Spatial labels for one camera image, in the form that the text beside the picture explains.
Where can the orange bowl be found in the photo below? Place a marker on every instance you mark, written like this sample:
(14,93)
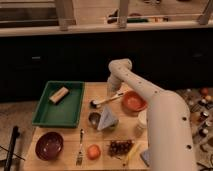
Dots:
(131,101)

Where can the orange fruit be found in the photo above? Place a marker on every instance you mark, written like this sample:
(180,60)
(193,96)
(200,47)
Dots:
(93,152)

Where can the yellow banana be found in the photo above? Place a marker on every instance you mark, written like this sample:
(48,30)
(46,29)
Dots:
(130,154)

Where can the green plastic tray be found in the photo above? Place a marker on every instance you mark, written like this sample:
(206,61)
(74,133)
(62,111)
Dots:
(65,112)

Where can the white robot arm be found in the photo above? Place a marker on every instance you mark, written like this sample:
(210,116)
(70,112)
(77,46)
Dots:
(170,144)

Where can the blue sponge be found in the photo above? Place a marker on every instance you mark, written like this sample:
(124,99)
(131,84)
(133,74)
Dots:
(145,157)

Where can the wooden block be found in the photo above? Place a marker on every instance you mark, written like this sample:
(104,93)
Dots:
(58,95)

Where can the metal fork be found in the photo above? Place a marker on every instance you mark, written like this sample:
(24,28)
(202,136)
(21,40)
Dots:
(80,152)

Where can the purple bowl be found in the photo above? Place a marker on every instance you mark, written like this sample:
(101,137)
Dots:
(49,146)

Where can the white paper cup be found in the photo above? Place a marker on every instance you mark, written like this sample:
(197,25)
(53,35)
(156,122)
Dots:
(141,122)

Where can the small metal cup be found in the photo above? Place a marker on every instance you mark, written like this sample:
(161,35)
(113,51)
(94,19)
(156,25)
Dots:
(94,118)

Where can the black stand pole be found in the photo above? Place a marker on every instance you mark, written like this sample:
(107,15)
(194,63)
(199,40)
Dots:
(10,152)

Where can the bunch of red grapes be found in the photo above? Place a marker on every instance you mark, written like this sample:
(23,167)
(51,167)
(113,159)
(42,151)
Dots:
(120,147)

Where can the blue grey cloth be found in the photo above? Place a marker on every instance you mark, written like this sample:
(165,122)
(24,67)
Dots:
(107,119)

